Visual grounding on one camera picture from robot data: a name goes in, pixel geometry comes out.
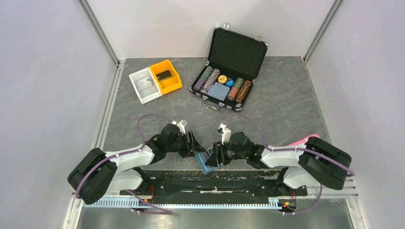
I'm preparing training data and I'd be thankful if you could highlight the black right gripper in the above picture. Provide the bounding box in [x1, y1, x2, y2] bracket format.
[205, 139, 248, 167]

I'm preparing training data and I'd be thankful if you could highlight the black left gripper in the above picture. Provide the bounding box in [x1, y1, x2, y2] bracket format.
[166, 130, 206, 158]

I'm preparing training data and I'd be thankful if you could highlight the blue card holder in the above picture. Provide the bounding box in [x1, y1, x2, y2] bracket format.
[194, 147, 219, 174]

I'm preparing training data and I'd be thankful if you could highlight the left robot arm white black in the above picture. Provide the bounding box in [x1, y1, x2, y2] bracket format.
[67, 122, 206, 205]

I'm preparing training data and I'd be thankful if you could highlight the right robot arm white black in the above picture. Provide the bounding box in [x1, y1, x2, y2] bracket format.
[204, 132, 353, 195]

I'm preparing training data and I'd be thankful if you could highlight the blue playing card deck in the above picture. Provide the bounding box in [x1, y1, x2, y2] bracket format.
[207, 82, 230, 101]

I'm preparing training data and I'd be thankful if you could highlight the black card in yellow bin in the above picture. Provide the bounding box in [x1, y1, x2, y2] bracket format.
[156, 70, 172, 81]

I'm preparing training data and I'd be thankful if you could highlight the silver card in white bin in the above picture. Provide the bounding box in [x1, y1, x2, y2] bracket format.
[135, 77, 153, 92]

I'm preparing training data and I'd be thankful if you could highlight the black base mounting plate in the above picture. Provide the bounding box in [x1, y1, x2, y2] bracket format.
[133, 170, 308, 204]

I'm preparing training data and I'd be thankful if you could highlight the purple poker chip stack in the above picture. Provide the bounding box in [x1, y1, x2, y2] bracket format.
[193, 78, 205, 91]

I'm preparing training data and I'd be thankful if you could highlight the red poker chip stack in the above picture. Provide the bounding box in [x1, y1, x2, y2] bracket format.
[227, 86, 240, 101]

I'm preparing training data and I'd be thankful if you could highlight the yellow plastic bin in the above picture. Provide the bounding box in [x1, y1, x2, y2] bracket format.
[149, 60, 182, 95]

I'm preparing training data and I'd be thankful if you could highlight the pink grey chip stack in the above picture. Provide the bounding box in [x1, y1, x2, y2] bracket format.
[200, 69, 220, 94]

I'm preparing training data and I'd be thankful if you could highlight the yellow dealer button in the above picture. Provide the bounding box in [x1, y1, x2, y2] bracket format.
[217, 75, 228, 84]

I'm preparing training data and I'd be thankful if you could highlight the blue round chip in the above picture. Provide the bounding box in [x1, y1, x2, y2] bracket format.
[225, 78, 234, 87]

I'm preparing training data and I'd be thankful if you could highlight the green poker chip stack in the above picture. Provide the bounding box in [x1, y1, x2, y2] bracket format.
[201, 66, 213, 82]

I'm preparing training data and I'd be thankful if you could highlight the green red chip stack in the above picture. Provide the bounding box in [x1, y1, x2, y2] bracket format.
[233, 77, 244, 89]

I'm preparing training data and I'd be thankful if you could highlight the brown orange chip stack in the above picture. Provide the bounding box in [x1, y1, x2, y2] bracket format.
[235, 80, 252, 103]

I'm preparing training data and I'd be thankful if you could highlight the white plastic bin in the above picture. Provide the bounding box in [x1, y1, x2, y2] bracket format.
[129, 67, 163, 104]

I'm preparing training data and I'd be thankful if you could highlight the pink cylindrical tube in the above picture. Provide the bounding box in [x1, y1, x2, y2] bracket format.
[288, 134, 320, 146]

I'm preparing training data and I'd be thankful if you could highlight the black poker chip case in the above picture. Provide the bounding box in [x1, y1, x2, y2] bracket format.
[190, 25, 268, 112]

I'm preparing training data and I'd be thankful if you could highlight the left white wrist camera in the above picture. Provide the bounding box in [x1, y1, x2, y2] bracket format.
[172, 120, 187, 135]

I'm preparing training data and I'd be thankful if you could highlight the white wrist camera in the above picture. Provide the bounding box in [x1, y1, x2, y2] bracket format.
[172, 120, 187, 135]
[217, 123, 232, 145]

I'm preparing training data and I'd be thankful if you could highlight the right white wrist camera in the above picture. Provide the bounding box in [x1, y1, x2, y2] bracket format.
[217, 123, 232, 145]

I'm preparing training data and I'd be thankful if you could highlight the white slotted cable duct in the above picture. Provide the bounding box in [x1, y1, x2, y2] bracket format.
[84, 197, 282, 210]

